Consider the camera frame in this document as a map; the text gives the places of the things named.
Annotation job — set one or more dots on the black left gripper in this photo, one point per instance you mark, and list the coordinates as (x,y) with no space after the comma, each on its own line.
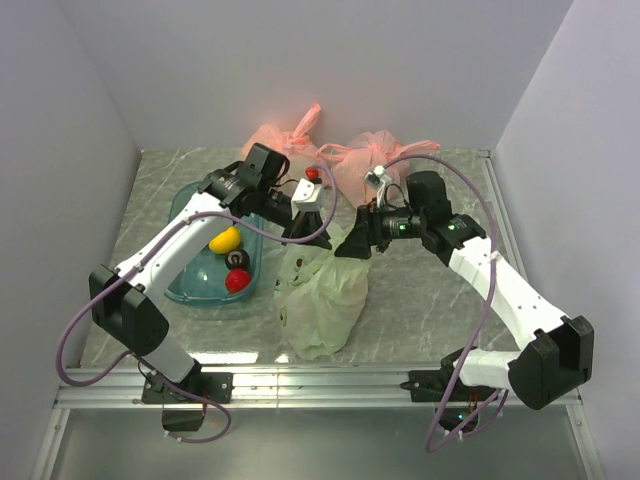
(305,224)

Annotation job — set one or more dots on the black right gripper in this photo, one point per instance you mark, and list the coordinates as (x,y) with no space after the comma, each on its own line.
(369,230)

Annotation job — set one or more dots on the light green plastic bag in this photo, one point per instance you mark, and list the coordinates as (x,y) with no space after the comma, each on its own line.
(318,299)

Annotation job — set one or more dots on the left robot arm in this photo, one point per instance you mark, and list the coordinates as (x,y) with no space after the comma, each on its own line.
(124,299)

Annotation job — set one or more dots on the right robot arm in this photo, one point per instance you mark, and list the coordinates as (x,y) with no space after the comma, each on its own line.
(555,351)

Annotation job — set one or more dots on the left pink tied bag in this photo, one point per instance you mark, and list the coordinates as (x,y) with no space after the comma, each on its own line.
(295,142)

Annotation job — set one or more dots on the pink tied bag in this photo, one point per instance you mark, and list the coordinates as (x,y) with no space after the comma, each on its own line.
(351,163)
(295,142)

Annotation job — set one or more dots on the yellow fake lemon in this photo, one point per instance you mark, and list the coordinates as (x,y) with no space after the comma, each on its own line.
(226,241)

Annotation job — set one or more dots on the right pink tied bag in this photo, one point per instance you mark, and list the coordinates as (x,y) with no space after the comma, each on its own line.
(351,163)

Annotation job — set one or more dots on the teal plastic basket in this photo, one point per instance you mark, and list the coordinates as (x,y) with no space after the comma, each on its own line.
(202,282)

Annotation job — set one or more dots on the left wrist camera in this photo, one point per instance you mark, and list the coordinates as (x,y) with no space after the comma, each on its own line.
(309,193)

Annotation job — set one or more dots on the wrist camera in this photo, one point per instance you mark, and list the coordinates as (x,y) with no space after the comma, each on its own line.
(378,179)
(309,193)

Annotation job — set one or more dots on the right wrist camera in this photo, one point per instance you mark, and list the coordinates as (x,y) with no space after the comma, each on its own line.
(378,179)

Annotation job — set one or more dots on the aluminium mounting rail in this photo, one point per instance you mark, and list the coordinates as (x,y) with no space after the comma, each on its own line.
(309,422)

